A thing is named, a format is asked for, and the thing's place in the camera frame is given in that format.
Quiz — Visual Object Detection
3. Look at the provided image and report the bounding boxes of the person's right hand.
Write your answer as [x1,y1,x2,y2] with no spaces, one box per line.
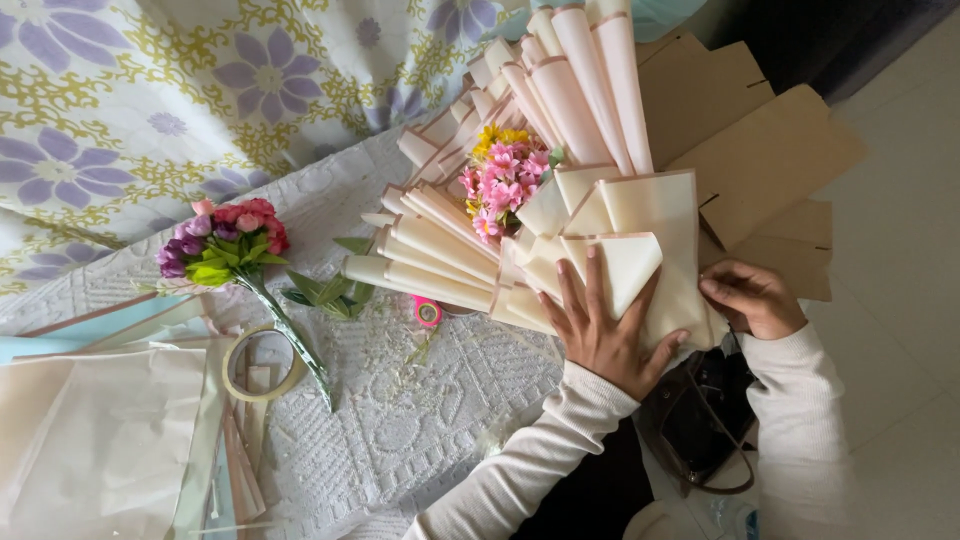
[697,258,809,343]

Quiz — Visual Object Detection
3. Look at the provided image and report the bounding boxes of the person's left hand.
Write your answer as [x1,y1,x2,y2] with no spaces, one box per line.
[536,243,692,402]

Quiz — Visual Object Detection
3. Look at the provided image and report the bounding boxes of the cream paper bouquet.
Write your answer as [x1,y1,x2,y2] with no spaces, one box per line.
[341,0,732,354]

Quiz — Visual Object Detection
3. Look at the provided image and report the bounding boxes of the dark brown handbag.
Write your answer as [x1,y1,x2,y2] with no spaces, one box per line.
[636,341,760,498]

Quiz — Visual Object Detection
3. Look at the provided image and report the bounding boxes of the flattened brown cardboard box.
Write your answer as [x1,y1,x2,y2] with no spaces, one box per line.
[636,30,869,303]

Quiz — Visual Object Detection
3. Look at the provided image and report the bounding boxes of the clear plastic bottle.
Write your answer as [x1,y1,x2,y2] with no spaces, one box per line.
[708,497,760,540]

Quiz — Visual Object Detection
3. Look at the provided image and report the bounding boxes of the person's black trousers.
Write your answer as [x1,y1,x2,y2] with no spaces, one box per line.
[510,416,655,540]

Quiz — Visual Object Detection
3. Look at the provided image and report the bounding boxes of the pink yellow artificial flowers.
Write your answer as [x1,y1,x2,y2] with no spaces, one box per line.
[457,123,565,245]

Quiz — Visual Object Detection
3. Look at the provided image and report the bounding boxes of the dark furniture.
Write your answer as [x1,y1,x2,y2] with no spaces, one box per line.
[708,0,935,105]

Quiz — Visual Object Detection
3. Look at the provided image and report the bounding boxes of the white textured bedspread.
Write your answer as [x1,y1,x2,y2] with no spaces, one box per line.
[0,127,565,540]

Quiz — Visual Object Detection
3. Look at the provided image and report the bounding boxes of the green artificial leaves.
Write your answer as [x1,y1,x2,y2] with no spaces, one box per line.
[279,236,377,321]

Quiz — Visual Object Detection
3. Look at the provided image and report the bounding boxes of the clear adhesive tape roll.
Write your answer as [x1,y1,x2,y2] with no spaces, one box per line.
[220,323,306,404]

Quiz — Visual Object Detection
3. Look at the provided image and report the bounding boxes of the pink purple artificial flower bunch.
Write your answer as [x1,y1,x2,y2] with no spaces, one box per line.
[153,198,336,414]

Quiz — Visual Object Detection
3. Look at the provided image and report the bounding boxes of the purple floral bedsheet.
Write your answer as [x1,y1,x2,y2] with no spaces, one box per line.
[0,0,530,295]

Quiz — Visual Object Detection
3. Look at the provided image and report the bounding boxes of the stack of wrapping paper sheets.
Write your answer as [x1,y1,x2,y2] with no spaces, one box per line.
[0,292,268,540]

